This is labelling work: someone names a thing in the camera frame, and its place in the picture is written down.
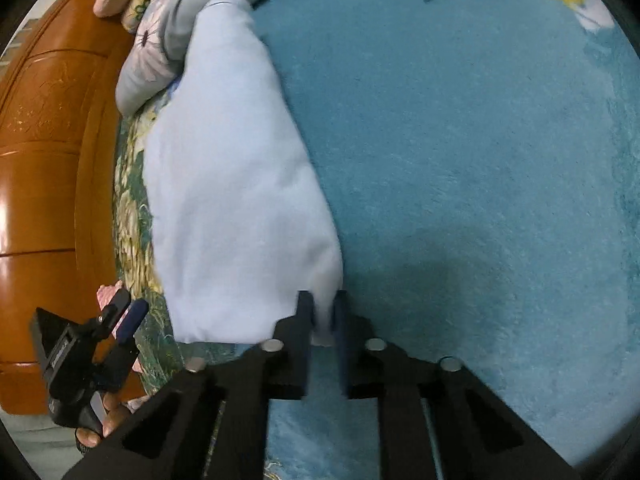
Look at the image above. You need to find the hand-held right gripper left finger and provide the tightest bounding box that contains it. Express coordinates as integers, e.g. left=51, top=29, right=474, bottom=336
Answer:
left=64, top=290, right=316, bottom=480

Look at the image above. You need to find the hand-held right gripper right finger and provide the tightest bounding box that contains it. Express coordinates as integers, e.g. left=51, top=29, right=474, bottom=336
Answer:
left=333, top=290, right=587, bottom=480

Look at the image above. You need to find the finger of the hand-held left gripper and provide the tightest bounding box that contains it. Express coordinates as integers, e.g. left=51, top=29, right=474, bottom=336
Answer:
left=99, top=298, right=149, bottom=394
left=96, top=289, right=132, bottom=343

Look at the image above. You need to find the white garment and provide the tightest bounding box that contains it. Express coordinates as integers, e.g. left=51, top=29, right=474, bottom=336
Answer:
left=144, top=0, right=346, bottom=349

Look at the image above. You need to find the person's left hand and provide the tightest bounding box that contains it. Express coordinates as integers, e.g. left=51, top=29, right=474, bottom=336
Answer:
left=75, top=391, right=151, bottom=455

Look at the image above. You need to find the green floral bed sheet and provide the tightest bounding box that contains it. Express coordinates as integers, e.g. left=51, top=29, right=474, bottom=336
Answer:
left=113, top=80, right=241, bottom=401

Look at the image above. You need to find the orange wooden headboard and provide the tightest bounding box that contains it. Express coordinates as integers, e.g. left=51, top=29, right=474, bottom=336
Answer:
left=0, top=0, right=149, bottom=416

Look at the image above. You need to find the blue flower print blanket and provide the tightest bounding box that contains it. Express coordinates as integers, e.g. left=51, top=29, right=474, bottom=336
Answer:
left=190, top=0, right=632, bottom=480

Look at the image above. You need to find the yellow floral pillow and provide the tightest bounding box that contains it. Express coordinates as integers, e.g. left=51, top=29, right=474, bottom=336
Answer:
left=120, top=0, right=163, bottom=34

